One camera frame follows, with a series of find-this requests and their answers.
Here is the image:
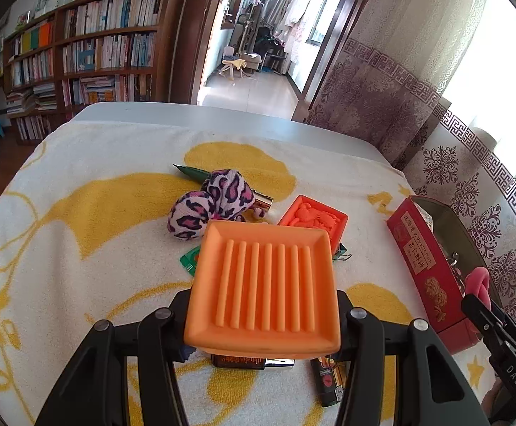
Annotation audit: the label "brown door frame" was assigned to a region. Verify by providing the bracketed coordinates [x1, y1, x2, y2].
[291, 0, 375, 121]

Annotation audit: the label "brown wooden bookshelf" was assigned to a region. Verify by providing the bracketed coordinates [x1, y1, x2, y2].
[1, 0, 190, 143]

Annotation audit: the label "white yellow printed towel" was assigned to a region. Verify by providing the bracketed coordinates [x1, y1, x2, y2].
[0, 120, 498, 426]

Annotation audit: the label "leopard print plush scrunchie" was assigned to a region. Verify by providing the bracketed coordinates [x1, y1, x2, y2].
[167, 169, 268, 241]

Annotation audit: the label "red-orange plastic tray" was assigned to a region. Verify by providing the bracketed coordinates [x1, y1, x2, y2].
[277, 195, 349, 259]

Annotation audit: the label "wooden coat rack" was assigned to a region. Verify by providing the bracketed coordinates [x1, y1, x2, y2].
[239, 0, 272, 60]

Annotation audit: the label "small wooden stool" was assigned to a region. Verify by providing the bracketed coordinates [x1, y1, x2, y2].
[219, 57, 249, 81]

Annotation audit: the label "hanging pale clothes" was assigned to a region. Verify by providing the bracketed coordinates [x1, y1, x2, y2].
[280, 0, 334, 54]

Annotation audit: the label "small black spray vial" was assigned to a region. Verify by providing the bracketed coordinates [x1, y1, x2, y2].
[310, 357, 346, 408]

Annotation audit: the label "red tin box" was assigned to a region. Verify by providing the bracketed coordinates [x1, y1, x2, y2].
[386, 195, 516, 356]

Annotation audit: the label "brown cosmetic bottle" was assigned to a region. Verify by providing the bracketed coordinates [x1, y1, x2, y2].
[212, 354, 295, 370]

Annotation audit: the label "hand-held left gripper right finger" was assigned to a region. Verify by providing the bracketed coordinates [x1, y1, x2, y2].
[332, 290, 491, 426]

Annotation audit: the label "green paper packet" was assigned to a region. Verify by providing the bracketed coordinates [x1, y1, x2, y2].
[180, 247, 202, 278]

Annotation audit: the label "rows of books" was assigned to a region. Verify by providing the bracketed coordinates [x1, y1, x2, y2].
[7, 0, 165, 140]

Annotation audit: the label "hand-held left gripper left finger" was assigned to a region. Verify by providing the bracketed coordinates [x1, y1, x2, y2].
[36, 290, 196, 426]

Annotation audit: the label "knotted pink foam curler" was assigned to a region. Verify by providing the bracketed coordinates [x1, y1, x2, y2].
[462, 266, 492, 310]

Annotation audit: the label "patterned purple curtain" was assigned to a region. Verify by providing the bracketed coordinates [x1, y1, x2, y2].
[304, 0, 516, 356]

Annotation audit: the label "brown wooden door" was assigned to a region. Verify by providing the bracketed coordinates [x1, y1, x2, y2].
[169, 0, 241, 105]

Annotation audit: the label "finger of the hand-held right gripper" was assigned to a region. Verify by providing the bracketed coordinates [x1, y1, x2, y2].
[461, 293, 516, 409]

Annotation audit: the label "teal binder clip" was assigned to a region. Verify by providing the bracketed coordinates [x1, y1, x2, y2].
[331, 241, 353, 264]

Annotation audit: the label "orange ribbed plastic tray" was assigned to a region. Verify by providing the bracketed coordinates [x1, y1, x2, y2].
[184, 219, 342, 360]

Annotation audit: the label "black chair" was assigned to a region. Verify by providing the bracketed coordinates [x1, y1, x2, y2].
[251, 27, 290, 74]

